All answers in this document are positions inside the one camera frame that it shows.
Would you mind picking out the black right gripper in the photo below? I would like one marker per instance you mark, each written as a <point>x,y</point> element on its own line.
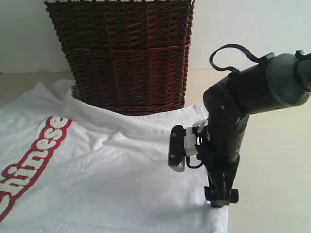
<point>221,169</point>

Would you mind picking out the white t-shirt red print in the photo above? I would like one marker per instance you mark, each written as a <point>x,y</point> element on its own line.
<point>69,167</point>

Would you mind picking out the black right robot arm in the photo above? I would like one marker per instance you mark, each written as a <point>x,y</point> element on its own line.
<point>275,82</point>

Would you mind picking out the dark red wicker basket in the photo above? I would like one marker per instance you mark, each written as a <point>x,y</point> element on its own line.
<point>127,56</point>

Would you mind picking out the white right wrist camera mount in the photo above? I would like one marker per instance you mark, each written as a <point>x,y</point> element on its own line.
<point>192,134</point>

